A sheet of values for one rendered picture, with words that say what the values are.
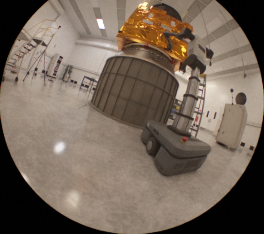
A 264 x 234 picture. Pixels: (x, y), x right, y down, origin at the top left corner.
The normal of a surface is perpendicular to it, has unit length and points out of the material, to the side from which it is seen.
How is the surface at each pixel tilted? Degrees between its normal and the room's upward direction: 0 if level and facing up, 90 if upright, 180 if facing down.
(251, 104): 90
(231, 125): 90
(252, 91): 90
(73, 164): 0
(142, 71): 90
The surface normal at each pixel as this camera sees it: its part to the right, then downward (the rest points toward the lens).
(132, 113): 0.06, 0.04
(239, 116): -0.94, -0.33
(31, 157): 0.34, -0.94
